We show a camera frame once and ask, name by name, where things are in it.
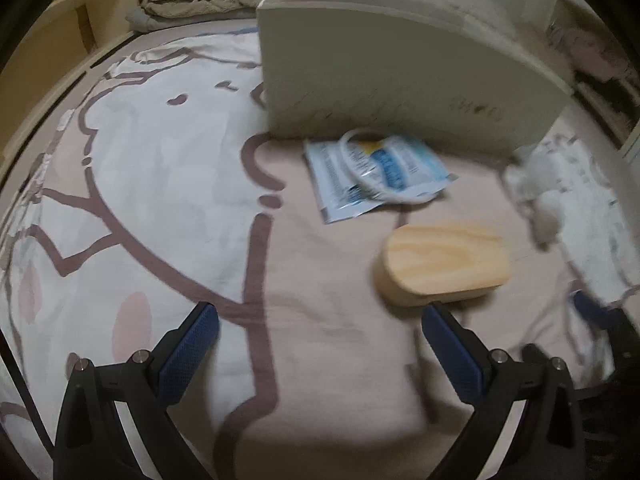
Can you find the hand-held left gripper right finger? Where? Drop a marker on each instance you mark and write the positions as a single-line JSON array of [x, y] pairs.
[[452, 360]]

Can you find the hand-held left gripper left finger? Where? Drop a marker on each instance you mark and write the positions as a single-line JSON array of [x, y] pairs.
[[187, 355]]

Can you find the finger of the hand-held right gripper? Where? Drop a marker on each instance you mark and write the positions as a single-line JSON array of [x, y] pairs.
[[587, 306]]

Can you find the oval wooden block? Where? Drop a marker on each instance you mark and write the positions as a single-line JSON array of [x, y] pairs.
[[440, 260]]

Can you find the white tissue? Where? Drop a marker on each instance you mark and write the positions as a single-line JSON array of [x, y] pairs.
[[537, 195]]

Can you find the blue white foil packet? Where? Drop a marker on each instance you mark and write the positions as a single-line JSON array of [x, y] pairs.
[[340, 190]]

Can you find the beige cardboard shoe box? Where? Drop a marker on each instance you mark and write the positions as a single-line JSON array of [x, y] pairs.
[[380, 70]]

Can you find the printed cartoon blanket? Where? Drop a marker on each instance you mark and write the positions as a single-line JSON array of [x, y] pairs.
[[175, 185]]

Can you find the pile of pink clothes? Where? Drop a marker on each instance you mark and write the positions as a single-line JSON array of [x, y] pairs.
[[595, 50]]

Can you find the grey folded cloth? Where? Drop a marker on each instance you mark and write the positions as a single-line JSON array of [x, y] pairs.
[[142, 19]]

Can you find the wooden bedside shelf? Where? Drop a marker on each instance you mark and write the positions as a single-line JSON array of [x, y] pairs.
[[60, 35]]

